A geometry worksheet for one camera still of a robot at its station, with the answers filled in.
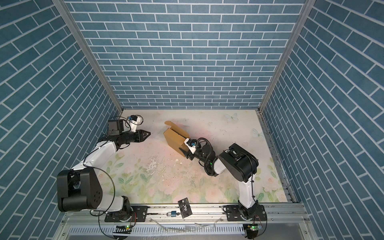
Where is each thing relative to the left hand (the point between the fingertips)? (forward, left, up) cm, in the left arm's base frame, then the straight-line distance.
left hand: (147, 132), depth 87 cm
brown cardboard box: (-3, -17, -2) cm, 17 cm away
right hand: (-4, -21, -5) cm, 22 cm away
